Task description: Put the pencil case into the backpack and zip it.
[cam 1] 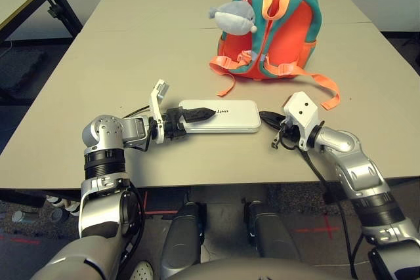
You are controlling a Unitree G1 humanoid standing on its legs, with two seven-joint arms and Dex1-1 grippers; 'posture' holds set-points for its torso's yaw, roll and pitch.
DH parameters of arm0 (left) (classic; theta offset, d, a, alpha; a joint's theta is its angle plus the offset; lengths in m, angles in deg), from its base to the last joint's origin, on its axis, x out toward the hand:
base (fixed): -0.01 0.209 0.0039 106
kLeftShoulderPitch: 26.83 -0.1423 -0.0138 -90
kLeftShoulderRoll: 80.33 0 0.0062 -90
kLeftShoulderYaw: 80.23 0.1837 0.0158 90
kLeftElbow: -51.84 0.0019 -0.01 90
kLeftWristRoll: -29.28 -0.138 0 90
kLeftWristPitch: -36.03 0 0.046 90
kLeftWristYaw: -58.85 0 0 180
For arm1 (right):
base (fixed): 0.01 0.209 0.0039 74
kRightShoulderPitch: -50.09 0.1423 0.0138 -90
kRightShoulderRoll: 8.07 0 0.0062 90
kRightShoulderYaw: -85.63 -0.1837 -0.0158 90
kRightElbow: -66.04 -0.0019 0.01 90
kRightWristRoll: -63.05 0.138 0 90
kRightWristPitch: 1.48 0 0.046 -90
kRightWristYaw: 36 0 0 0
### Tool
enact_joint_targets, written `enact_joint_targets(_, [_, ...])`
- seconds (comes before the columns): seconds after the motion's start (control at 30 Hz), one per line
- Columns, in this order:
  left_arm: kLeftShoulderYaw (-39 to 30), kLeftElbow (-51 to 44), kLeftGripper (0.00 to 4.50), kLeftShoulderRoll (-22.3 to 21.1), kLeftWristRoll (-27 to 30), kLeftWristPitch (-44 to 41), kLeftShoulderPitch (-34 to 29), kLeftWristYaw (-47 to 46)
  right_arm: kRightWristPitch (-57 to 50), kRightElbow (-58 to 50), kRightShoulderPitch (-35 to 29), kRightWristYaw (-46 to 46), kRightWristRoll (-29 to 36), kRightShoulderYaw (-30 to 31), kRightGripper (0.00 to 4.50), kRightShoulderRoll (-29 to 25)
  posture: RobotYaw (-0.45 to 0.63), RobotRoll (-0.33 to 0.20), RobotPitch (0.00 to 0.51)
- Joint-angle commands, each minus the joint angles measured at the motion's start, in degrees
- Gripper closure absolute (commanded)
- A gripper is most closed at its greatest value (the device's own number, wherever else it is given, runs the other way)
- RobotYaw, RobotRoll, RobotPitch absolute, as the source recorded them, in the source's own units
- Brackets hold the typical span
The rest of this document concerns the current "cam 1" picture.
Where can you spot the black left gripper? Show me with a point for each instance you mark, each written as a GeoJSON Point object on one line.
{"type": "Point", "coordinates": [172, 122]}

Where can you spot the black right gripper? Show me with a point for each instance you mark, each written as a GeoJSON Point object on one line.
{"type": "Point", "coordinates": [288, 135]}

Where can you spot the white pencil case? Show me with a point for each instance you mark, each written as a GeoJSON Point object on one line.
{"type": "Point", "coordinates": [229, 119]}

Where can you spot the orange and teal backpack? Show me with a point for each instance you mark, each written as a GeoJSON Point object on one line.
{"type": "Point", "coordinates": [285, 31]}

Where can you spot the grey plush shark toy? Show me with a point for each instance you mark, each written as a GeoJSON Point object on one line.
{"type": "Point", "coordinates": [233, 17]}

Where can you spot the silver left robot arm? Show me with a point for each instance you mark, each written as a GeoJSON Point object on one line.
{"type": "Point", "coordinates": [105, 132]}

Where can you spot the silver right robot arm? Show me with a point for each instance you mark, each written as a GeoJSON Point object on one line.
{"type": "Point", "coordinates": [357, 168]}

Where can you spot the grey robot right leg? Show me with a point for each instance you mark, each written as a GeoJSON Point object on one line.
{"type": "Point", "coordinates": [272, 237]}

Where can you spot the grey robot leg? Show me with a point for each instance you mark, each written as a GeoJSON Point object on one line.
{"type": "Point", "coordinates": [182, 237]}
{"type": "Point", "coordinates": [272, 237]}

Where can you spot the grey robot left leg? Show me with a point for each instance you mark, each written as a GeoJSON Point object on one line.
{"type": "Point", "coordinates": [182, 237]}

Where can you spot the grey robot torso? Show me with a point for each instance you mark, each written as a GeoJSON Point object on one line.
{"type": "Point", "coordinates": [256, 270]}

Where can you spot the white floor caster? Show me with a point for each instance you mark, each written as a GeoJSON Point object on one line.
{"type": "Point", "coordinates": [67, 206]}

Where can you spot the white perforated shoe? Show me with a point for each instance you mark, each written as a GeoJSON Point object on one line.
{"type": "Point", "coordinates": [142, 271]}

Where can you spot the grey floor cylinder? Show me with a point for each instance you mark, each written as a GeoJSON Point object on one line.
{"type": "Point", "coordinates": [24, 217]}
{"type": "Point", "coordinates": [56, 215]}

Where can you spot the black foam floor mat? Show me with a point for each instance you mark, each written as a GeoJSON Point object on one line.
{"type": "Point", "coordinates": [19, 70]}

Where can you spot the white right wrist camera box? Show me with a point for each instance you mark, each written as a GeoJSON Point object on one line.
{"type": "Point", "coordinates": [302, 109]}

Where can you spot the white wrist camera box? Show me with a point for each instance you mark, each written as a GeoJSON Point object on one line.
{"type": "Point", "coordinates": [302, 109]}
{"type": "Point", "coordinates": [157, 96]}

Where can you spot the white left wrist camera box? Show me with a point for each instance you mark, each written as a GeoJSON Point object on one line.
{"type": "Point", "coordinates": [157, 96]}

